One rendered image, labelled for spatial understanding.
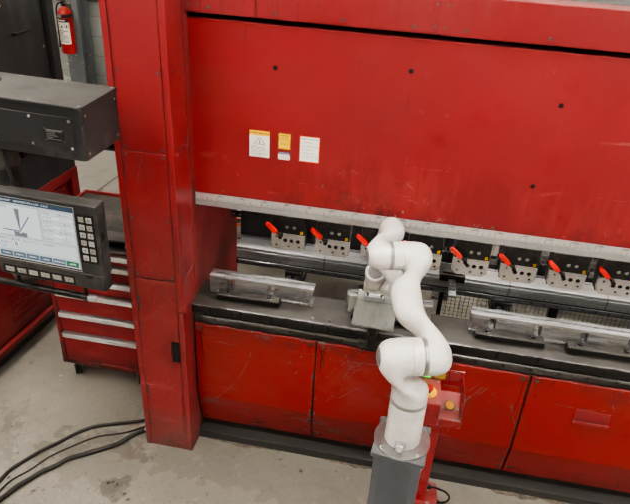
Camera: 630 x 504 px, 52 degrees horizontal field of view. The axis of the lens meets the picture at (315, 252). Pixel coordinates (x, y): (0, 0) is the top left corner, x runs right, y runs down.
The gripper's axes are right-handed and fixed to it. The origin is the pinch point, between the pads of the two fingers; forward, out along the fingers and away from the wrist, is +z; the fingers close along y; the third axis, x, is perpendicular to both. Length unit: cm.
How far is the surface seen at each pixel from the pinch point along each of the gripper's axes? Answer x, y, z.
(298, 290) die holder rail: 2.3, 35.6, 7.6
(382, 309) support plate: 8.1, -4.5, -3.7
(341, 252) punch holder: -12.5, 16.8, -12.5
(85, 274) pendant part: 26, 105, -59
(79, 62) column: -297, 371, 305
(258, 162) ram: -37, 55, -41
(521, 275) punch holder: -13, -61, -13
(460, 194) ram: -35, -29, -38
